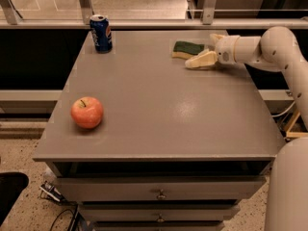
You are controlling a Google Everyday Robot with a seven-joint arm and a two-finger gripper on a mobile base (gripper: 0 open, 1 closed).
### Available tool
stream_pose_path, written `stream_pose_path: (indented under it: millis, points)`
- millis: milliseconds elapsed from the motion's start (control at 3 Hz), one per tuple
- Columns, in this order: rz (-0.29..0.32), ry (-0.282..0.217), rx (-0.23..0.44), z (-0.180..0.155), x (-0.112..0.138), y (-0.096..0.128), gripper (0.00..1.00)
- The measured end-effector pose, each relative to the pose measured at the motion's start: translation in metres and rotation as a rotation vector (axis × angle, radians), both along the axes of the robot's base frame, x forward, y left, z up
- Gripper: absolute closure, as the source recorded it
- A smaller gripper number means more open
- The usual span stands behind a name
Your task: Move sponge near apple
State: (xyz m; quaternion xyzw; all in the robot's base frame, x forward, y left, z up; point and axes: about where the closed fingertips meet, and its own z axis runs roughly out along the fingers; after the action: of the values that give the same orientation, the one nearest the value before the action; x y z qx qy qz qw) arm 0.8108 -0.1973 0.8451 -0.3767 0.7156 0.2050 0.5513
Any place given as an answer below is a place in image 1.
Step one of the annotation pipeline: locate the grey drawer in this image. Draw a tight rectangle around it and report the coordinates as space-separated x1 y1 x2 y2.
79 205 240 222
54 176 266 202

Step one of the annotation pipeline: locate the black chair seat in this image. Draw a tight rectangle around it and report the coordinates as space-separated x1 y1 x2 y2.
0 172 29 225

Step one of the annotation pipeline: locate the small device on floor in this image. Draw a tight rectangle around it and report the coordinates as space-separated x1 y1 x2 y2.
39 181 64 202

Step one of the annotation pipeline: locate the metal railing frame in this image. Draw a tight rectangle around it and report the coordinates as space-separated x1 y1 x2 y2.
0 0 308 30

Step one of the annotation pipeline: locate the grey drawer cabinet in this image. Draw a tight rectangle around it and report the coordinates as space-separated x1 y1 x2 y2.
34 31 284 231

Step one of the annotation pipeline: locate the yellow wooden frame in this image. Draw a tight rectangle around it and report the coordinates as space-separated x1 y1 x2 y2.
283 110 308 139

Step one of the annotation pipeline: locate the red apple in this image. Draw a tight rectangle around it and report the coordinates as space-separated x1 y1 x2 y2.
70 96 104 129

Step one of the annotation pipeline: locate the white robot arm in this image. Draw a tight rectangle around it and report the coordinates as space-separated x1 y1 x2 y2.
186 26 308 231

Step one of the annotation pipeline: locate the black floor cable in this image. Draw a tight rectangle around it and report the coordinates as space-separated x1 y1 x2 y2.
48 203 81 231

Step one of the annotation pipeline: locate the middle grey drawer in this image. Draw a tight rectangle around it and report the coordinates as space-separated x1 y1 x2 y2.
79 205 240 222

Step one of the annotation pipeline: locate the blue Pepsi can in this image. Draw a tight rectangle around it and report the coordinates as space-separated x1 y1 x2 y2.
90 14 113 53

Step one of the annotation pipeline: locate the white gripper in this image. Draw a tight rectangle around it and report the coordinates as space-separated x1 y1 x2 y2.
185 34 239 69

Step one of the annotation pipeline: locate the green and yellow sponge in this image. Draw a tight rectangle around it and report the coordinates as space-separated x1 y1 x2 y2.
171 41 204 60

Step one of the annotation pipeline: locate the top grey drawer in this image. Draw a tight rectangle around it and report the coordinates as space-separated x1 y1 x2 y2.
54 176 266 202

